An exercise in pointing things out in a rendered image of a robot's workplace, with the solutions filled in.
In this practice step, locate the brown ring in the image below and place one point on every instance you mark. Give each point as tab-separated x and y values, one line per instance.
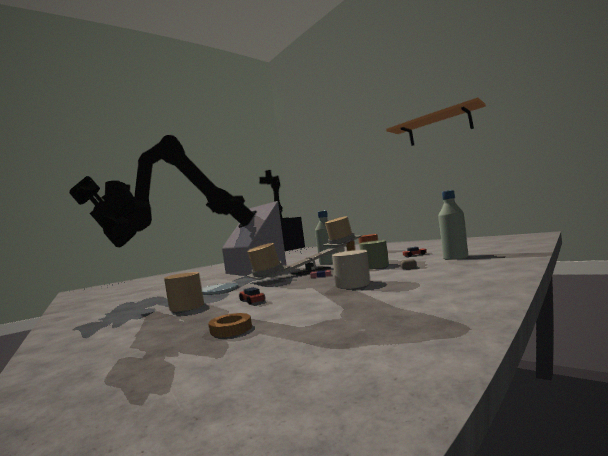
230	324

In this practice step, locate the small red toy car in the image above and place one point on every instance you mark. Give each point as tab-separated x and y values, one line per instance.
414	251
251	295

